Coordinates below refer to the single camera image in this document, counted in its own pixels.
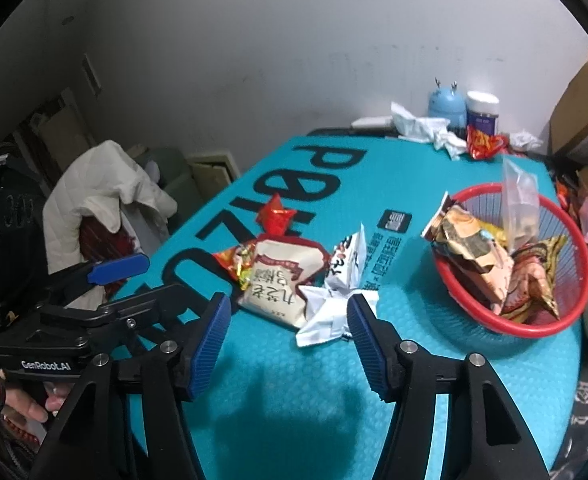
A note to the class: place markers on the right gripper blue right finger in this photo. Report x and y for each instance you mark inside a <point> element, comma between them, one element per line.
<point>376,343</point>

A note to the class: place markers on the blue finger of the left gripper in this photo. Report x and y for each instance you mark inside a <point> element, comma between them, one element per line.
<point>113,271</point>
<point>154,306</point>

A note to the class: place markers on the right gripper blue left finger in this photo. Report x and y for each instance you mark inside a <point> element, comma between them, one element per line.
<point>201,350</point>

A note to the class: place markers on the white snack wrapper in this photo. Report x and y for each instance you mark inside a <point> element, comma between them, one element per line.
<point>326,313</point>

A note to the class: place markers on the white black printed snack packet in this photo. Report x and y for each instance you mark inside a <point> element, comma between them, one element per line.
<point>347,262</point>

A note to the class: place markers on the white red plum drink bag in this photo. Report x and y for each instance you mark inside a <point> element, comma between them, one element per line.
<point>280,265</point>

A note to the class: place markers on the small red candy packet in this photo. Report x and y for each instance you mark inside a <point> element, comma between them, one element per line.
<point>273,217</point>

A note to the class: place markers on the dark red biscuit package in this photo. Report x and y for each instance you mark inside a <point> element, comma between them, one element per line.
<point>458,236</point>

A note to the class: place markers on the striped shrimp snack bag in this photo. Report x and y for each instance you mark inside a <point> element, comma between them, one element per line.
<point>532,280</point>

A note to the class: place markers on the clear plastic bag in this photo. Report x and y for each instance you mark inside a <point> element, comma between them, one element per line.
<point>519,205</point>

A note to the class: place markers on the red cartoon candy packet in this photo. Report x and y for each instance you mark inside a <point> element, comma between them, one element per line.
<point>232,258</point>

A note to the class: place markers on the yellow snack bag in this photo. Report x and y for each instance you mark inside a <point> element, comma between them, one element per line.
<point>496,232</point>

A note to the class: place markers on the person's left hand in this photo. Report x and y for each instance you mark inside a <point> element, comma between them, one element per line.
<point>24,406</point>

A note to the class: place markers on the white quilted jacket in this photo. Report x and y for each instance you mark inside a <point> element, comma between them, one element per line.
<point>97,184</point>

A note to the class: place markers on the red plastic basket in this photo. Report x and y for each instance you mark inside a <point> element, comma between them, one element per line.
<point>571,286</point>

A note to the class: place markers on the crumpled white tissue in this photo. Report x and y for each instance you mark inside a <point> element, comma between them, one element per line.
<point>427,130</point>

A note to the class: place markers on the red snack packet by jar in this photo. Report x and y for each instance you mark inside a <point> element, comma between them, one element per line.
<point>482,146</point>

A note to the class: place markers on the small crumpled white wrapper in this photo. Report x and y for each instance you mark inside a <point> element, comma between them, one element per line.
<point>524,142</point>

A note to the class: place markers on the blue deer humidifier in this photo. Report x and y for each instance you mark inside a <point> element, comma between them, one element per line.
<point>448,103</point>

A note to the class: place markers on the white lid purple jar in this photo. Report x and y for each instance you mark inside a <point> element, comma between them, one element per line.
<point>482,109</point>

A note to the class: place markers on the cardboard box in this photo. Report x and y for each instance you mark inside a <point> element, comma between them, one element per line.
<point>568,124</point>

